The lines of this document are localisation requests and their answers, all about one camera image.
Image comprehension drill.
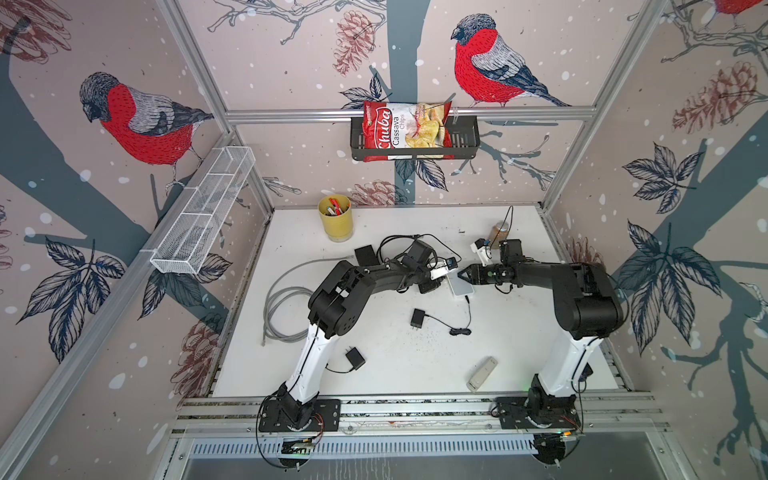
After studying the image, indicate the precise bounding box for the black ethernet cable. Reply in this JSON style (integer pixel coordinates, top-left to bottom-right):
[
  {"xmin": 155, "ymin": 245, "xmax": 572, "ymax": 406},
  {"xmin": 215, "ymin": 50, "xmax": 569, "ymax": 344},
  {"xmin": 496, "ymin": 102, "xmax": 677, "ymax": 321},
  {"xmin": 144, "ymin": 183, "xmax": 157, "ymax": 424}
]
[{"xmin": 376, "ymin": 232, "xmax": 463, "ymax": 265}]

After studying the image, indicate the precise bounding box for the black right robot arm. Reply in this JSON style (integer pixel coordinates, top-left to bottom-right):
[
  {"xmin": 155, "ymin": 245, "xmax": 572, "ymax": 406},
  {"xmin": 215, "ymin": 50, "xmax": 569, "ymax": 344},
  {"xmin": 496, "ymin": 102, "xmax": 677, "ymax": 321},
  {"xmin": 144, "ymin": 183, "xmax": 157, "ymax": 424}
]
[{"xmin": 458, "ymin": 239, "xmax": 625, "ymax": 413}]

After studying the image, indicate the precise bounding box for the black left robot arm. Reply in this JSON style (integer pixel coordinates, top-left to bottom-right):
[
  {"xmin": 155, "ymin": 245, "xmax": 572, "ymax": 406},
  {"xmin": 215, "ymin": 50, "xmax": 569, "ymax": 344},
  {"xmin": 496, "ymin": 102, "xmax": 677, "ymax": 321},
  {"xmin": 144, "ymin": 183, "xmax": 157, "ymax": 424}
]
[{"xmin": 275, "ymin": 238, "xmax": 460, "ymax": 424}]

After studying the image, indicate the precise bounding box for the black ribbed power brick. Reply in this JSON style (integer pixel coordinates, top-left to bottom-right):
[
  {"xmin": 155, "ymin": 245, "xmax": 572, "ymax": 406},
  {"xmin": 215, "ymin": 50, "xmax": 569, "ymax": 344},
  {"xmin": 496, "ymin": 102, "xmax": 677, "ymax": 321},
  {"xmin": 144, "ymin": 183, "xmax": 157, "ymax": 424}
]
[{"xmin": 354, "ymin": 245, "xmax": 380, "ymax": 267}]

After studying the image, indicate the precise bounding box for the beige power strip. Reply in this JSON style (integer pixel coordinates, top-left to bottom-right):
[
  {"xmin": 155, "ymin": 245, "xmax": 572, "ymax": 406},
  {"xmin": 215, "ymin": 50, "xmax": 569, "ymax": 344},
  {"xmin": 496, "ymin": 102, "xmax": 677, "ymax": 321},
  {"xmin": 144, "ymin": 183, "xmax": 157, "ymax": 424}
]
[{"xmin": 466, "ymin": 356, "xmax": 498, "ymax": 393}]

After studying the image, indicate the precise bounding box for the yellow pen cup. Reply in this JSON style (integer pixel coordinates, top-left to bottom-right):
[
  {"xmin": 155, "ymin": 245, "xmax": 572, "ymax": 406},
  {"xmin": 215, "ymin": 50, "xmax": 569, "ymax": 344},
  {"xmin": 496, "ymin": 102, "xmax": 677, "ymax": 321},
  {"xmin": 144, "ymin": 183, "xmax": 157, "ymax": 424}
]
[{"xmin": 317, "ymin": 194, "xmax": 354, "ymax": 243}]

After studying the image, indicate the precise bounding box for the red cassava chips bag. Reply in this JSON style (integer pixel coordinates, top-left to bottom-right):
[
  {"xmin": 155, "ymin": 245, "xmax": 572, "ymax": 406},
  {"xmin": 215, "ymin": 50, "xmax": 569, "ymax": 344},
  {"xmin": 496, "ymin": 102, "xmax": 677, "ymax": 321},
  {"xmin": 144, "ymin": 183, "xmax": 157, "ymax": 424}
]
[{"xmin": 362, "ymin": 101, "xmax": 453, "ymax": 150}]

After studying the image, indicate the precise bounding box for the black wall plug adapter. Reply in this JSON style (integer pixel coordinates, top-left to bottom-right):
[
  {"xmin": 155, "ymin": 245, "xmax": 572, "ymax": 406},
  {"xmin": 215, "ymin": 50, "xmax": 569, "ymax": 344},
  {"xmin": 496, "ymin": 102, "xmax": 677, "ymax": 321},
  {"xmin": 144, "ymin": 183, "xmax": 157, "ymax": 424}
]
[{"xmin": 345, "ymin": 347, "xmax": 366, "ymax": 371}]

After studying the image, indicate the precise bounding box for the black wire wall basket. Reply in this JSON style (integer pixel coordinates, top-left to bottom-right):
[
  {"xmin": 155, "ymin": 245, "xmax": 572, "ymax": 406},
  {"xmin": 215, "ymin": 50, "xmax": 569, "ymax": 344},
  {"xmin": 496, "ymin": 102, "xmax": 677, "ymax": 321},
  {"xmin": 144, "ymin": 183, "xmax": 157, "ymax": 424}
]
[{"xmin": 350, "ymin": 116, "xmax": 480, "ymax": 162}]

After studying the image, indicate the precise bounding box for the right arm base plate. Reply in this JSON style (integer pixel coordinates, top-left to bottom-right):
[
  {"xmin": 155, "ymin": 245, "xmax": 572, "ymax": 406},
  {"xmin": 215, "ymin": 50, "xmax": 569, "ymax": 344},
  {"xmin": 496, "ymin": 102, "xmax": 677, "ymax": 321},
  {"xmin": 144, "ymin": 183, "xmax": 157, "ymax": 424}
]
[{"xmin": 492, "ymin": 395, "xmax": 582, "ymax": 430}]

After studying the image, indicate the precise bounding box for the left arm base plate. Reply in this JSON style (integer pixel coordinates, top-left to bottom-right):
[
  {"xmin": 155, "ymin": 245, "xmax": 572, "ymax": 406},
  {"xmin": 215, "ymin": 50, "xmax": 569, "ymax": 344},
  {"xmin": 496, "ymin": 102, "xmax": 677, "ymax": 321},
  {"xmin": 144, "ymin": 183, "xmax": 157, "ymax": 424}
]
[{"xmin": 257, "ymin": 396, "xmax": 341, "ymax": 433}]

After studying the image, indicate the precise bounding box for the white mesh wall shelf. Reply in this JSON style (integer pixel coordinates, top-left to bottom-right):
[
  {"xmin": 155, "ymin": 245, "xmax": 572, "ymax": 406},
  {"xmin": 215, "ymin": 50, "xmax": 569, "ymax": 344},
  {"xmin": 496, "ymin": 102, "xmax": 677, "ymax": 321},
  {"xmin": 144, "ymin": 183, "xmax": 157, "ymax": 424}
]
[{"xmin": 150, "ymin": 146, "xmax": 255, "ymax": 275}]

